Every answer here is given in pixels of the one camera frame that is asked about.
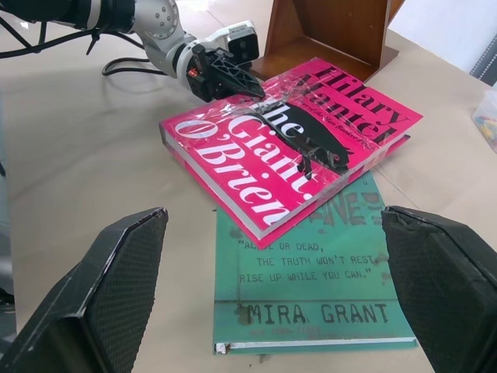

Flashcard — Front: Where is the lattice finger of the black left gripper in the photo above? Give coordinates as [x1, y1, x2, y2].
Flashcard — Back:
[211, 49, 266, 99]
[214, 82, 250, 103]

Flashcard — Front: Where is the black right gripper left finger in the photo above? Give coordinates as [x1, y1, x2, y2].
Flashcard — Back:
[0, 207, 169, 373]

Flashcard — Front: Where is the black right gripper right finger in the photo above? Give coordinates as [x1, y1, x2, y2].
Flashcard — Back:
[381, 205, 497, 373]

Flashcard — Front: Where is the pink hardcover book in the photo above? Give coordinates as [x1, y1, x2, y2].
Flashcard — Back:
[158, 57, 425, 242]

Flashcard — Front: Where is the wooden bookshelf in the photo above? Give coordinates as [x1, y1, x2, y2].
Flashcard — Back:
[249, 0, 401, 83]

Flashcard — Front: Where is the teal hardcover book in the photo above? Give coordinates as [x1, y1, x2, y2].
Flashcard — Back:
[212, 169, 420, 356]

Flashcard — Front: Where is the clear plastic container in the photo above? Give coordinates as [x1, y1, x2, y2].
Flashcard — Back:
[471, 90, 497, 152]

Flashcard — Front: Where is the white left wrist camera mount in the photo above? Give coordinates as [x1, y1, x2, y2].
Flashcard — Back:
[200, 20, 261, 64]

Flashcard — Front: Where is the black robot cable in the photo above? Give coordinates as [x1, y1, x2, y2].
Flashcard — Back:
[0, 6, 169, 78]

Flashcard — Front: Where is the dark metal frame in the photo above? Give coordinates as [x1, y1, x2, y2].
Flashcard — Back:
[469, 37, 497, 87]

